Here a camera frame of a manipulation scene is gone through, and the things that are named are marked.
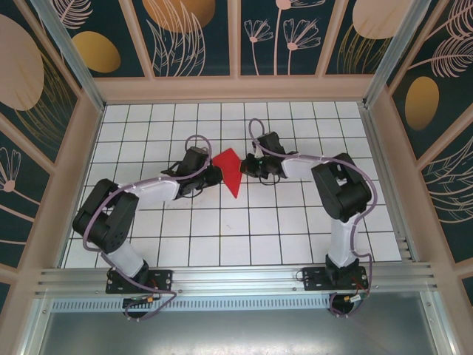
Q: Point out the aluminium corner post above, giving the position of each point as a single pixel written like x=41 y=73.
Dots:
x=393 y=55
x=70 y=55

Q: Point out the grey metal sheet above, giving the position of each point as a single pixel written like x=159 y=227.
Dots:
x=236 y=333

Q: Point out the wall panel with gold oval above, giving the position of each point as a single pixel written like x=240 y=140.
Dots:
x=111 y=22

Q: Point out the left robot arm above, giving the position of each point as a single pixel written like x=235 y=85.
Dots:
x=159 y=188

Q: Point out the wall panel with pink flowers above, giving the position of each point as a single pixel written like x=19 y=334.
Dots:
x=281 y=59

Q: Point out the wall panel single flower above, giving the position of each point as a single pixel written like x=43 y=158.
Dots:
x=18 y=207

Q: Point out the wall panel large pale circle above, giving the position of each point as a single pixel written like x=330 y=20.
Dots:
x=22 y=74

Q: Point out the red paper sheet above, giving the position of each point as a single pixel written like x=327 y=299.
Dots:
x=231 y=166

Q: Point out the wall panel pale circle stems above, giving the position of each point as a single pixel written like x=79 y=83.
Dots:
x=362 y=22

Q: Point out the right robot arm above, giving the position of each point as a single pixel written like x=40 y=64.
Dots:
x=303 y=168

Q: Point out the aluminium side rail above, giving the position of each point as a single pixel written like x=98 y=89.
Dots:
x=383 y=162

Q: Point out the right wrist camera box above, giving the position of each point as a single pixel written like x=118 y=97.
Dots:
x=258 y=151

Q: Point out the wall panel gold circle leaves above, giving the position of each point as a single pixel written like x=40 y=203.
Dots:
x=177 y=37

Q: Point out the wall panel gold oval feathers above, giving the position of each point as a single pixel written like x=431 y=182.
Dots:
x=436 y=74

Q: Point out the wall panel pink feather leaves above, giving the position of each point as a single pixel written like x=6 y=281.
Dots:
x=454 y=199

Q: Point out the long aluminium base rail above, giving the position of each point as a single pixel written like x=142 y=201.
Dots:
x=236 y=275

